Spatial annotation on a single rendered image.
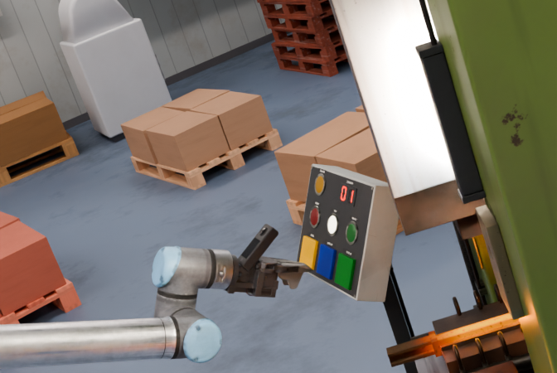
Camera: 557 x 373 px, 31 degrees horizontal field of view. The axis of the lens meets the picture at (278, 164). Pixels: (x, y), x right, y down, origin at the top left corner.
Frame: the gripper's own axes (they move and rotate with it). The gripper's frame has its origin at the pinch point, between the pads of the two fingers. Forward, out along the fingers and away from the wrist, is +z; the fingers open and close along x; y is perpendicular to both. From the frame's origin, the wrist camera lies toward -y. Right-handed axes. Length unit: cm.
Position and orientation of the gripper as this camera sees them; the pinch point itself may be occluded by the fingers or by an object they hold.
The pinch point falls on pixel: (306, 265)
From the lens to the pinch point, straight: 240.9
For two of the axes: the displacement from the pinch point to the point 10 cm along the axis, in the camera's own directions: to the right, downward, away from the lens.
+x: 4.1, 1.5, -9.0
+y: -1.5, 9.8, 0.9
